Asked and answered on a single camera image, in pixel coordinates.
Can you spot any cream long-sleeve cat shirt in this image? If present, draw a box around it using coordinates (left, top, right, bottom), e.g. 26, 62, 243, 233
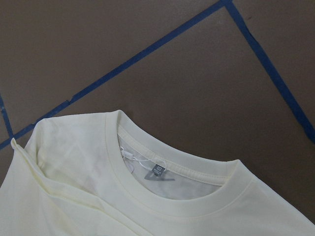
0, 110, 315, 236

